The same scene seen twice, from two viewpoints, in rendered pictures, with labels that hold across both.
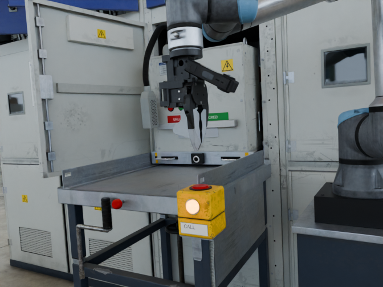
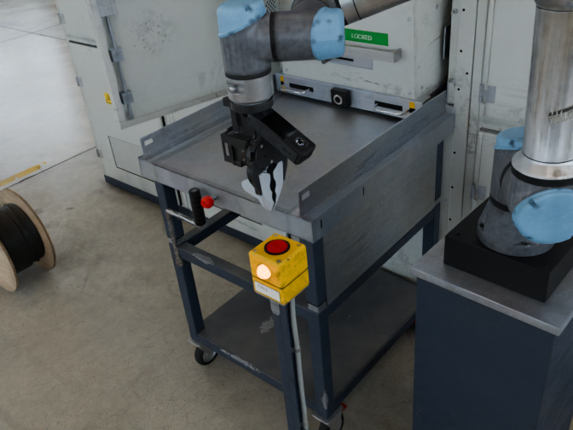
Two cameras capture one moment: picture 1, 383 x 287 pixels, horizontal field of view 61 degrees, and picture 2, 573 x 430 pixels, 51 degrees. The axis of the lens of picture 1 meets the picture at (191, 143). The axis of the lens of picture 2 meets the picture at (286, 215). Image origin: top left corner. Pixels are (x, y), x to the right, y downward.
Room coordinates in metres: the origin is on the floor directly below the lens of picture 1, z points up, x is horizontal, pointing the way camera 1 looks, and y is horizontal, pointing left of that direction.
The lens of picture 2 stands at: (-0.19, -0.28, 1.56)
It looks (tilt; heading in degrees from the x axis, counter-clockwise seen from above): 32 degrees down; 15
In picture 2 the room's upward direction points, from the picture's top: 6 degrees counter-clockwise
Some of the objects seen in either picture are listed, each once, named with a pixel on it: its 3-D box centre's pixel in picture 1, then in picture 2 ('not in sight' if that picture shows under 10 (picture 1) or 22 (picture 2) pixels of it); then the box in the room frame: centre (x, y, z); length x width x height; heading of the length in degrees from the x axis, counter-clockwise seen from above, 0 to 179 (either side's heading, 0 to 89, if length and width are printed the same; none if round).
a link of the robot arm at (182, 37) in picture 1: (184, 42); (248, 86); (0.71, 0.00, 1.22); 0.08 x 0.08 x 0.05
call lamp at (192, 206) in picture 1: (191, 207); (262, 273); (0.66, 0.01, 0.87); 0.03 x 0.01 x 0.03; 62
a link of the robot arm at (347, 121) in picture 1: (362, 132); (526, 164); (0.89, -0.47, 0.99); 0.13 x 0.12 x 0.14; 6
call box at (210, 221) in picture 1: (201, 210); (279, 268); (0.71, -0.01, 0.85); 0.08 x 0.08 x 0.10; 62
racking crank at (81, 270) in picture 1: (93, 239); (187, 230); (1.09, 0.35, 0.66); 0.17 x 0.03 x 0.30; 61
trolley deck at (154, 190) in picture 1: (176, 181); (299, 144); (1.35, 0.07, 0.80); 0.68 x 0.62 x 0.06; 152
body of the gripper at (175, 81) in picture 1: (184, 81); (252, 130); (0.72, 0.01, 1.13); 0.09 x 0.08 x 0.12; 62
